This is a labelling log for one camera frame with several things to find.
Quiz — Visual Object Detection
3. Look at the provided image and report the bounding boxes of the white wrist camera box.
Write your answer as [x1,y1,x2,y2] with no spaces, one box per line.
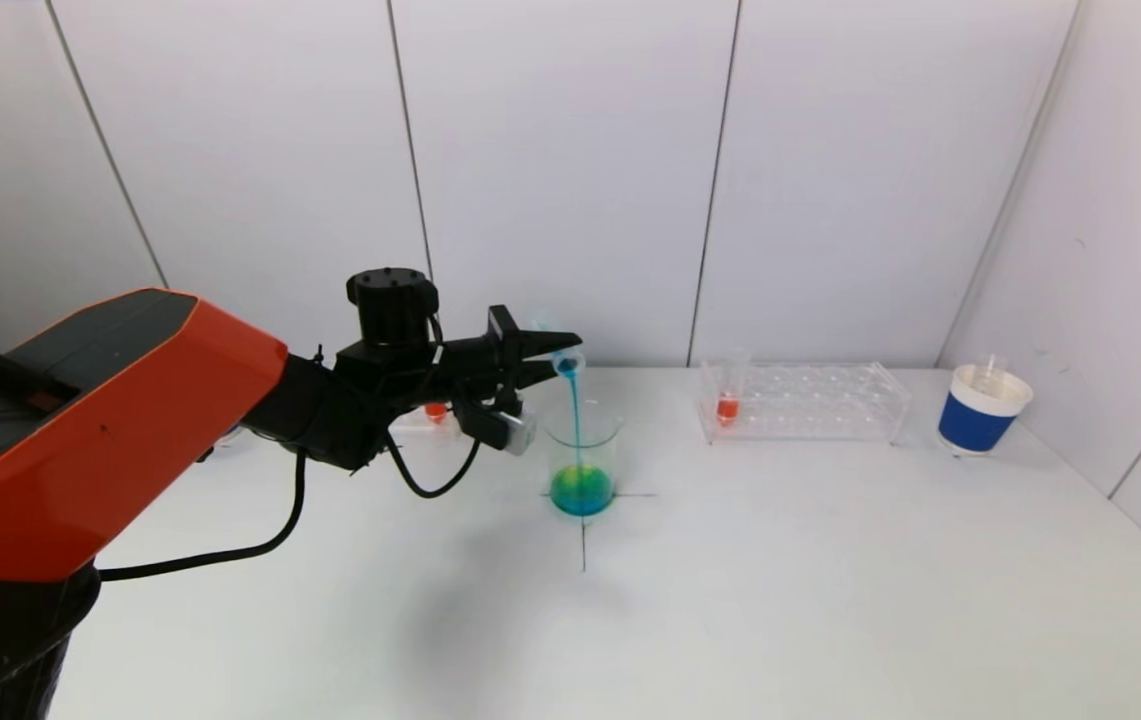
[475,395,538,456]

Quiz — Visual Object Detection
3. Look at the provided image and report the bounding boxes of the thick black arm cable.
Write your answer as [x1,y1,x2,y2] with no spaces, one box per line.
[98,450,309,583]

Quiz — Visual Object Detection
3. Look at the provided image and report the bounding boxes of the clear glass beaker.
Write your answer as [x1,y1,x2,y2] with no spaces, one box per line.
[544,398,626,519]

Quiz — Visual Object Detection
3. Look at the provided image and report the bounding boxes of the white paper cup blue sleeve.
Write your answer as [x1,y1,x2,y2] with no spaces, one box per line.
[937,365,1035,459]

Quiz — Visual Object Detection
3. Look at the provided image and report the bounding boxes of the test tube with blue pigment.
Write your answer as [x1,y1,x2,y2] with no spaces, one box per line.
[530,320,586,377]

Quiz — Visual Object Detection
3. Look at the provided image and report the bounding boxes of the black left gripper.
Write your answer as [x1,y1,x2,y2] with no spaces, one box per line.
[439,305,583,391]

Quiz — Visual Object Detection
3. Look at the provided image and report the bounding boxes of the clear acrylic test tube rack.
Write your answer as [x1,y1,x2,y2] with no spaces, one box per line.
[390,403,471,443]
[696,362,911,447]

